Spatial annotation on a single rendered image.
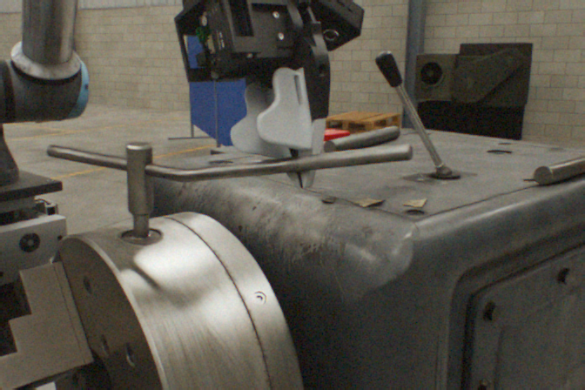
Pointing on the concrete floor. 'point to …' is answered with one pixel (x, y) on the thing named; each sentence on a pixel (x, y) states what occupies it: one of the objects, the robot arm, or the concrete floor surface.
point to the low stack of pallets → (362, 121)
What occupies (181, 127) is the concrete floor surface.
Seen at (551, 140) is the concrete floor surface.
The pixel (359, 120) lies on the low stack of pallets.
